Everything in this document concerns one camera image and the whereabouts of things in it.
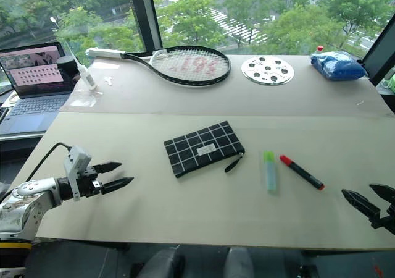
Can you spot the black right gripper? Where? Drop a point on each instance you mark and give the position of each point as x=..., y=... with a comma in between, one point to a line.
x=384, y=217

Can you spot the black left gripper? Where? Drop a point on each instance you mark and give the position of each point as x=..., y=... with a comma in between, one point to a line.
x=88, y=183

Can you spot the black grid pencil pouch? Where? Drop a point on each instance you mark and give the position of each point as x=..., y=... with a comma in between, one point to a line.
x=197, y=145

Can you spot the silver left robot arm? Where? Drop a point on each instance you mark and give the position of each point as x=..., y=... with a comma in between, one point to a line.
x=27, y=189

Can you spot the open grey laptop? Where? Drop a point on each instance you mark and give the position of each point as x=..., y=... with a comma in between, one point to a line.
x=31, y=105

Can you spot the red black marker pen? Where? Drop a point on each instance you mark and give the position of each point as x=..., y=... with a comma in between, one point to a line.
x=302, y=173

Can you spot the small white plastic piece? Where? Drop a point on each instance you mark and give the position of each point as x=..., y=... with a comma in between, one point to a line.
x=108, y=81

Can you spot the white sealant tube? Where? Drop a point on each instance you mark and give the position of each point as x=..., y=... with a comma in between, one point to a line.
x=86, y=77

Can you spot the green highlighter pen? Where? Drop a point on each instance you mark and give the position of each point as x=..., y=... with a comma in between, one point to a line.
x=270, y=170

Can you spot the green object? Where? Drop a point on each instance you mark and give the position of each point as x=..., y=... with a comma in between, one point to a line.
x=391, y=81

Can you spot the black cylindrical device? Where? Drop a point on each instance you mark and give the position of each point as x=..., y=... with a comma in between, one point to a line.
x=66, y=66

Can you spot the black white tennis racket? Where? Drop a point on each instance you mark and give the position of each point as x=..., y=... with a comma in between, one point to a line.
x=105, y=53

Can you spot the blue plastic bag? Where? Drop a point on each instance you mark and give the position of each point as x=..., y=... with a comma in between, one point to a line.
x=336, y=66

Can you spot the black monitor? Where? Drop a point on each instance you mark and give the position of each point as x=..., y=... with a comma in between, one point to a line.
x=381, y=55

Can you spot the red-capped bottle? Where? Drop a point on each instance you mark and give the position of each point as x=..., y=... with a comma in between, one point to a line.
x=320, y=48

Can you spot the round silver perforated disc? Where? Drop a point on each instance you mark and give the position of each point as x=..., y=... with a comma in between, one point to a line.
x=267, y=71

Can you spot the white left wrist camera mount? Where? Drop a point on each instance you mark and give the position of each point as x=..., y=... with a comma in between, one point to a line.
x=77, y=159

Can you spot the dark window frame pillar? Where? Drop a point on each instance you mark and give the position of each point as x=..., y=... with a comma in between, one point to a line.
x=145, y=15

